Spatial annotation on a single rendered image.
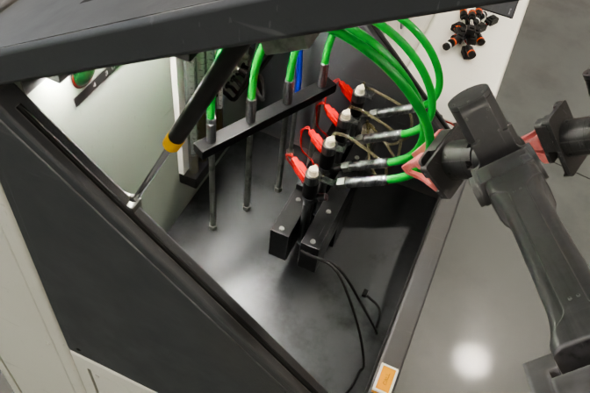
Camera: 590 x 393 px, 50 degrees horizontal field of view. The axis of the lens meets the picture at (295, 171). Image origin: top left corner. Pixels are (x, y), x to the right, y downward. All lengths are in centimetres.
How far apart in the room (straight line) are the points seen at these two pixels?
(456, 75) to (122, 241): 101
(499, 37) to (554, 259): 122
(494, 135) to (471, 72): 80
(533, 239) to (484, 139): 23
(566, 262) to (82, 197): 53
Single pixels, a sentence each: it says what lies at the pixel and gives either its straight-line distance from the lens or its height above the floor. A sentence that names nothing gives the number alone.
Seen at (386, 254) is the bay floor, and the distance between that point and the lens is 137.
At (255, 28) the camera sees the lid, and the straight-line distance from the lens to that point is 45.
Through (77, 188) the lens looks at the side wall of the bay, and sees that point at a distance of 79.
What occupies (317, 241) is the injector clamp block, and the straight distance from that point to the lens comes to 118.
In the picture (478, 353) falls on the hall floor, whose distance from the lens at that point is 230.
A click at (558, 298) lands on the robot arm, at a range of 56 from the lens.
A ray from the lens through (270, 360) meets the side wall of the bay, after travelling 91.
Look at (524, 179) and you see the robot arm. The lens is 74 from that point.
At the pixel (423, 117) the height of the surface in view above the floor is 133.
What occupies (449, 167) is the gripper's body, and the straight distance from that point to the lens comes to 91.
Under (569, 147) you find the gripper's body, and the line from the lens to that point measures 102.
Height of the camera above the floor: 194
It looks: 49 degrees down
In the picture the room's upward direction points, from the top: 8 degrees clockwise
